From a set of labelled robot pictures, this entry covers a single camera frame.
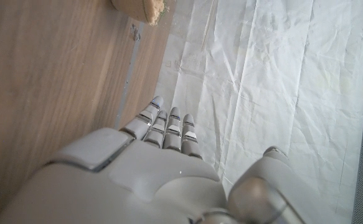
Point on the white backdrop sheet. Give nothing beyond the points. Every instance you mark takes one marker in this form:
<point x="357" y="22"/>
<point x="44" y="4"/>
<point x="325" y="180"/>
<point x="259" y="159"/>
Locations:
<point x="277" y="77"/>

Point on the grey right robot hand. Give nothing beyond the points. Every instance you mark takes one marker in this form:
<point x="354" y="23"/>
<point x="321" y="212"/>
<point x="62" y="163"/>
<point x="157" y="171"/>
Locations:
<point x="144" y="186"/>

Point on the clear plastic cup green print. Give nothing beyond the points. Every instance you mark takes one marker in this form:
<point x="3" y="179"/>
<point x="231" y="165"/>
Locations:
<point x="131" y="9"/>

